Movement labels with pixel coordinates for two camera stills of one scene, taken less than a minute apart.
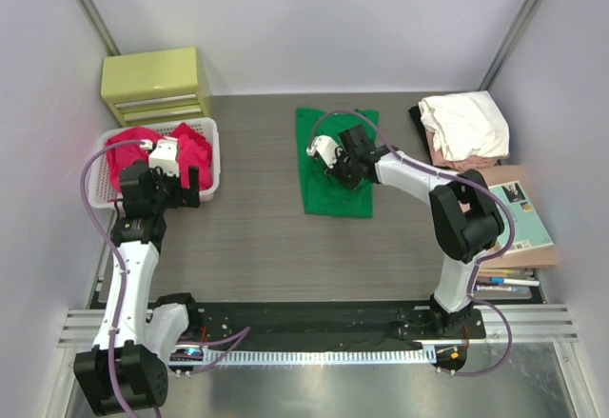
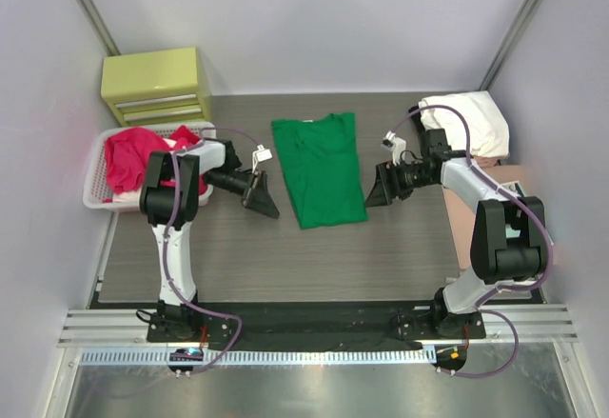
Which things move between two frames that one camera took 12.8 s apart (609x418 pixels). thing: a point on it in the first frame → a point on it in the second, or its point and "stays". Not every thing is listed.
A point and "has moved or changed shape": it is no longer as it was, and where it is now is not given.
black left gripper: [184, 197] → [256, 196]
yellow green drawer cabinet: [156, 86] stays
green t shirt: [323, 192] has moved or changed shape
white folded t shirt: [464, 125] stays
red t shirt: [193, 150] stays
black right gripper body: [343, 170] → [406, 178]
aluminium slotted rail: [316, 356] stays
